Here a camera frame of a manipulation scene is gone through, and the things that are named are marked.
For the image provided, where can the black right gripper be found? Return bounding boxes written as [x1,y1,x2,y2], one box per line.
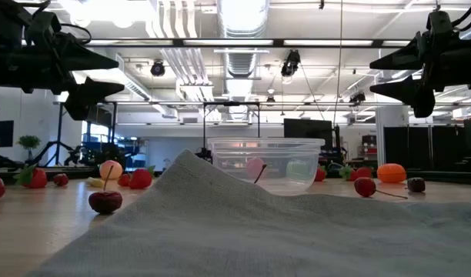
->
[369,26,471,119]

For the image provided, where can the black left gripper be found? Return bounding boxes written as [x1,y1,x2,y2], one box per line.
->
[0,32,126,122]

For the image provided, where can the peach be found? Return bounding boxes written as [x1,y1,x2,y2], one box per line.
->
[99,159,124,181]

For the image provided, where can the dark purple plum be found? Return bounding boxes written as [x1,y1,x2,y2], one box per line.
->
[406,177,426,193]

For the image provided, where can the red strawberry with large leaf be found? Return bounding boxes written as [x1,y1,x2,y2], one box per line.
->
[12,163,48,189]

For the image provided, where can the red strawberry with green leaf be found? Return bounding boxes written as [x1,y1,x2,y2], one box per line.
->
[128,165,156,190]
[338,165,359,182]

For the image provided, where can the dark red cherry with stem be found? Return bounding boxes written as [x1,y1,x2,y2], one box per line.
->
[88,165,124,215]

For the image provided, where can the green round fruit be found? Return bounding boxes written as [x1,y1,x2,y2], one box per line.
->
[286,159,312,181]

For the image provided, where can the pinkish red round fruit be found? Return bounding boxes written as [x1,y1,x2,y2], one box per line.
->
[246,157,266,180]

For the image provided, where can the black metal stand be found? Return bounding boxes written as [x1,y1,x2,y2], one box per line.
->
[55,102,119,167]

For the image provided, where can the black partition panels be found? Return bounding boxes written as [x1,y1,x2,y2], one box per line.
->
[383,125,466,172]

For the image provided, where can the shelf with red boxes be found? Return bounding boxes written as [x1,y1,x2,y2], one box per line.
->
[360,134,378,157]

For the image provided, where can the leafy green potted plant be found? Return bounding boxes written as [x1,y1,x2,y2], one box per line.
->
[15,134,42,162]

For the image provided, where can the black computer monitor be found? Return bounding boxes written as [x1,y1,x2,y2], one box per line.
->
[283,118,334,152]

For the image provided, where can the long black crossbar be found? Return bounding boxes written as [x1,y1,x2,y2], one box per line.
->
[85,37,416,49]

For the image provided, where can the clear plastic container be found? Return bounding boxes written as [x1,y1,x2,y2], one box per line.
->
[207,137,326,196]

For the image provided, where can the grey cloth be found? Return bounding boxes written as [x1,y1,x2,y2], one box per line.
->
[25,149,471,277]

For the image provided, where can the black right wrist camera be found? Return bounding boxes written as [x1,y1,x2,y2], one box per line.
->
[426,9,454,42]

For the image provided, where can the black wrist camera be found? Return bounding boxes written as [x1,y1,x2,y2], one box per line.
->
[25,10,63,49]
[426,9,454,42]

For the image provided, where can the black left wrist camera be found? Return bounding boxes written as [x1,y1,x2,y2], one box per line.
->
[25,10,63,49]

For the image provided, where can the dark wall screen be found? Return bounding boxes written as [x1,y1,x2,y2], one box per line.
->
[0,119,15,149]

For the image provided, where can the black aluminium table frame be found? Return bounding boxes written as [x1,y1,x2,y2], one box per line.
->
[0,165,471,185]

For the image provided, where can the black hanging camera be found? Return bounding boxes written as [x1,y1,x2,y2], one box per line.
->
[280,48,302,78]

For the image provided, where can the black metal frame rig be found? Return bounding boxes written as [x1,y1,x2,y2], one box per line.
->
[202,101,262,155]

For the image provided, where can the silver ventilation duct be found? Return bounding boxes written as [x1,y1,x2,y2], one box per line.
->
[216,0,270,121]

